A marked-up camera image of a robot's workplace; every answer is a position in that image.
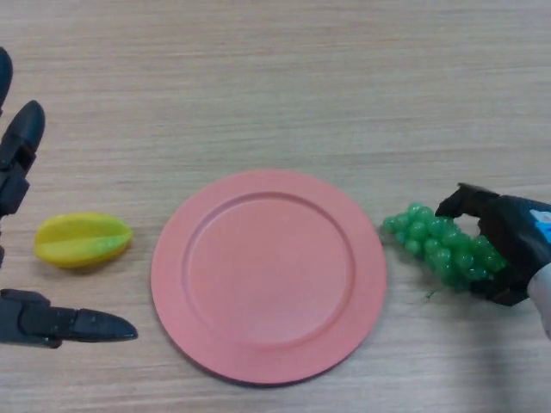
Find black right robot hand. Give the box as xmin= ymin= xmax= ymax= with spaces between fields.
xmin=434 ymin=182 xmax=551 ymax=307

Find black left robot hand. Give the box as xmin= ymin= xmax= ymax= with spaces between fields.
xmin=0 ymin=46 xmax=139 ymax=348

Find green plastic grape bunch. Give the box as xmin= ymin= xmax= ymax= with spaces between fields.
xmin=381 ymin=202 xmax=510 ymax=301

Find pink round plate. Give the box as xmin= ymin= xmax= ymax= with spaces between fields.
xmin=150 ymin=170 xmax=388 ymax=385

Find yellow plastic starfruit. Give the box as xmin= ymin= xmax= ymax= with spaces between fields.
xmin=34 ymin=212 xmax=134 ymax=269

